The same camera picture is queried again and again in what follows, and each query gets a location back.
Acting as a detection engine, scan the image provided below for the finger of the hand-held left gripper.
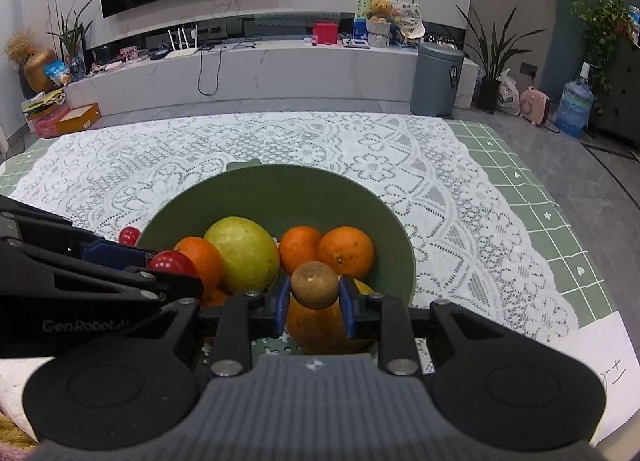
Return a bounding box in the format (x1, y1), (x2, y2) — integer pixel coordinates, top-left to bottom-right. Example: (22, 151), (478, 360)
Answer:
(0, 194), (153, 269)
(0, 238), (205, 304)

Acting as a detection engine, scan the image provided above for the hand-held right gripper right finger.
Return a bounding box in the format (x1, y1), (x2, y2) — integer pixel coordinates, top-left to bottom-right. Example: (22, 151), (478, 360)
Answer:
(339, 275), (503, 377)

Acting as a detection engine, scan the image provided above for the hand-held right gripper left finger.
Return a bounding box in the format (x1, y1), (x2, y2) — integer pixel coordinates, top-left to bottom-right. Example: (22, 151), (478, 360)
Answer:
(150, 273), (292, 378)

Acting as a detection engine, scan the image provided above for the orange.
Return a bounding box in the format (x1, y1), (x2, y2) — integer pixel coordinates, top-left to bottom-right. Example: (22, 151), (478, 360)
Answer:
(317, 226), (376, 278)
(200, 286), (231, 309)
(278, 226), (323, 276)
(172, 237), (226, 292)

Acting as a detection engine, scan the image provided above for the brown kiwi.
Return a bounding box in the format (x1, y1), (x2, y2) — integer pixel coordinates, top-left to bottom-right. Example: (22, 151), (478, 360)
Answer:
(291, 262), (341, 311)

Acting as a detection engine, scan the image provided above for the green plastic bowl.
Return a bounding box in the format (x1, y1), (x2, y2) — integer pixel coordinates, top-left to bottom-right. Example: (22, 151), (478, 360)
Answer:
(135, 160), (417, 357)

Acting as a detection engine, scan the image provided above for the orange yellow mango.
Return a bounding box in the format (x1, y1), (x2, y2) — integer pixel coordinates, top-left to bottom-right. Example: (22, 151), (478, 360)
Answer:
(286, 278), (376, 356)

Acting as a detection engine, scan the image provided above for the green-yellow mango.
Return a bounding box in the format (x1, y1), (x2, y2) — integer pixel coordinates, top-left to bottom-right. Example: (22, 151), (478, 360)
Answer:
(204, 216), (281, 294)

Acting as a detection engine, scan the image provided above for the orange cardboard box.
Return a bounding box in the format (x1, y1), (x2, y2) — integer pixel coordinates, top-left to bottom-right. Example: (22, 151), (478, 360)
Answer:
(54, 102), (102, 136)

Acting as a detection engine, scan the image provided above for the pink fuzzy cloth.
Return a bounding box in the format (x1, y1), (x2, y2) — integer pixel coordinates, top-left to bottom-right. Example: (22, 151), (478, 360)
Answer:
(0, 443), (38, 461)

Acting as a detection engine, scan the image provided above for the pink box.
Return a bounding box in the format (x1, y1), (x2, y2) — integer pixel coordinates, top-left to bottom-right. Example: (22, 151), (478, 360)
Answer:
(32, 106), (71, 138)

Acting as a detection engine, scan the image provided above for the white lace tablecloth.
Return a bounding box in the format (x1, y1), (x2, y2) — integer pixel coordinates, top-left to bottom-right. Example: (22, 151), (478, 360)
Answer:
(0, 120), (615, 357)
(0, 111), (581, 422)

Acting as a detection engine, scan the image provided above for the stack of colourful booklets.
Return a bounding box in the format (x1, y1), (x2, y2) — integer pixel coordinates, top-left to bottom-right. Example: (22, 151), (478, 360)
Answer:
(22, 88), (66, 117)

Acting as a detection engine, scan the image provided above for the blue snack bag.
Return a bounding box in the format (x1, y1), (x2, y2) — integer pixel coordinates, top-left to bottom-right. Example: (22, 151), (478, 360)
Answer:
(44, 60), (71, 87)

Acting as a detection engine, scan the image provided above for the golden vase with dried flowers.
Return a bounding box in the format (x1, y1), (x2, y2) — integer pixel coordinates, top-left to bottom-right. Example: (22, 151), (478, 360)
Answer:
(4, 30), (57, 93)

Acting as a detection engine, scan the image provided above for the white router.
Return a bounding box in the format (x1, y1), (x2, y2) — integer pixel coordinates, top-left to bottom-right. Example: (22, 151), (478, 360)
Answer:
(166, 26), (201, 58)

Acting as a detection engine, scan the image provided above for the green plant in glass vase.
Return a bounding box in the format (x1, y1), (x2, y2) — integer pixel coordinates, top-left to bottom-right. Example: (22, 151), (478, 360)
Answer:
(47, 0), (96, 79)

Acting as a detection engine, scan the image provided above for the white marble tv console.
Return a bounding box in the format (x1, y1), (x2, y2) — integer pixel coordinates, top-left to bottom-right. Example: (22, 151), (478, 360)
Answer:
(62, 11), (476, 117)

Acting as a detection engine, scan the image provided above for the grey pedal trash can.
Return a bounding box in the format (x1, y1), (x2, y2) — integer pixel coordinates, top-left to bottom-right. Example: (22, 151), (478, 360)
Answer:
(410, 42), (465, 118)

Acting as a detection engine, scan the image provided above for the white paper sheet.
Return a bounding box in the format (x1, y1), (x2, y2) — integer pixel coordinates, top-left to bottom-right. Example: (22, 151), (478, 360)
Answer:
(545, 311), (636, 447)

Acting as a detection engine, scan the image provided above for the long-leaf plant in black pot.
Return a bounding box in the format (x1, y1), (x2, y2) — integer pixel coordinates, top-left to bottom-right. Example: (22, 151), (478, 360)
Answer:
(456, 4), (546, 114)

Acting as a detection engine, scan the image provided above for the white plastic bag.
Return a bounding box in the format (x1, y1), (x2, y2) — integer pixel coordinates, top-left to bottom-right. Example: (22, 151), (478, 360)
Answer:
(496, 70), (522, 116)

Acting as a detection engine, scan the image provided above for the red box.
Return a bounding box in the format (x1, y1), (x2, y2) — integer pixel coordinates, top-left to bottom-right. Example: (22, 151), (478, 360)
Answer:
(312, 22), (339, 46)

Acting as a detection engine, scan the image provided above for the pink fan heater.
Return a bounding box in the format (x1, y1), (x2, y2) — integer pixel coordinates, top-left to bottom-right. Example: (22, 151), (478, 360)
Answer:
(520, 86), (551, 126)

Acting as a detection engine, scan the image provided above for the illustrated picture board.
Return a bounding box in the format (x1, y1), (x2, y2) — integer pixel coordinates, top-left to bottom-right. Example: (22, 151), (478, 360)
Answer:
(356, 0), (426, 44)

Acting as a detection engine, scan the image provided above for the blue water jug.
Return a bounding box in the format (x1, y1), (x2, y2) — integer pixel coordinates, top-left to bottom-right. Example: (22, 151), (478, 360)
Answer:
(556, 62), (595, 138)

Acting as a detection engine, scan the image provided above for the grey drawer cabinet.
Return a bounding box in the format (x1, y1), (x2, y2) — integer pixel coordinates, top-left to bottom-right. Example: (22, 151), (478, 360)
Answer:
(597, 34), (640, 147)

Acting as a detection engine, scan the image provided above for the green ivy plant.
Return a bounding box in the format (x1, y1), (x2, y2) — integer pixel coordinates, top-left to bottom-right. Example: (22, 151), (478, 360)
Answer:
(570, 0), (633, 97)

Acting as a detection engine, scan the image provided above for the black cable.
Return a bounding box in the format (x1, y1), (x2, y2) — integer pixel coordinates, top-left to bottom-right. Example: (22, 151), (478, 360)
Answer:
(197, 44), (223, 96)

